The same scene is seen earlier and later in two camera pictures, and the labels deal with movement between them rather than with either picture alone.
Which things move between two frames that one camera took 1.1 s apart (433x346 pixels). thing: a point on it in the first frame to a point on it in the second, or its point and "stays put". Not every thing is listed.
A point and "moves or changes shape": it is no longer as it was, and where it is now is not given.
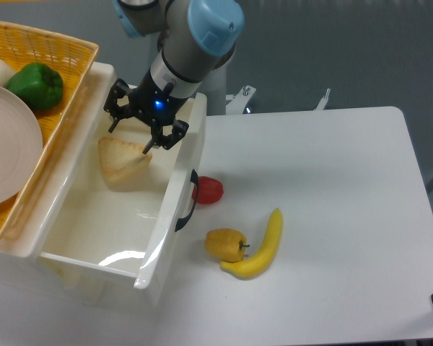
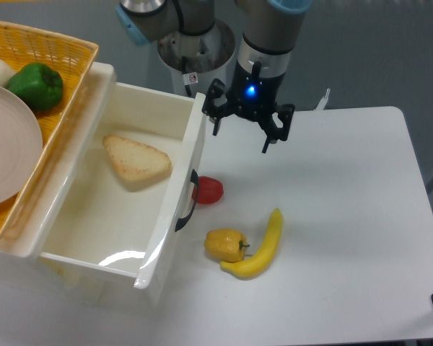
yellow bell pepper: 226,244 stays put
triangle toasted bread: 120,159 moves or changes shape
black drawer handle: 195,181 stays put
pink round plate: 14,145 stays put
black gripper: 154,101 to 251,97
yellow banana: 252,266 stays put
